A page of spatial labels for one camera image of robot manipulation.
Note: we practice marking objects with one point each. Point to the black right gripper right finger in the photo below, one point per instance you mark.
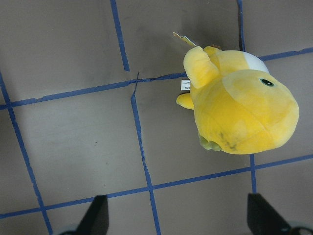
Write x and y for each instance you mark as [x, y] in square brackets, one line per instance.
[263, 219]

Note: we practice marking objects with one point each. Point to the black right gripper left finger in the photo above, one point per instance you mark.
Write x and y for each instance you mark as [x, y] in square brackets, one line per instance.
[96, 219]

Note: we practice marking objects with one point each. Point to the yellow plush dinosaur toy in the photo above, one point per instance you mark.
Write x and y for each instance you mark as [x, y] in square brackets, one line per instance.
[239, 107]

